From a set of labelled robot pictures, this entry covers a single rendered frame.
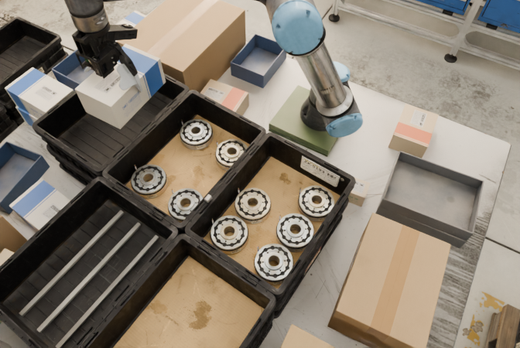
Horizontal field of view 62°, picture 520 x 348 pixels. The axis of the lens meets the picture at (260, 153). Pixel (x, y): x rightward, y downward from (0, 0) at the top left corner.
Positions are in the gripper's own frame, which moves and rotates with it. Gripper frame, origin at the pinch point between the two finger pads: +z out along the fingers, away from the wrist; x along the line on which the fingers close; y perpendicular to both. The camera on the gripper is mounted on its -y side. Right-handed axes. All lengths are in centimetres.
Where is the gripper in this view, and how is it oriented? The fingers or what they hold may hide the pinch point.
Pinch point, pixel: (121, 80)
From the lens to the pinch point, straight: 123.0
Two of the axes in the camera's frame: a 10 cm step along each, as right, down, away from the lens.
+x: 8.7, 4.0, -2.8
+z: 0.0, 5.7, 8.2
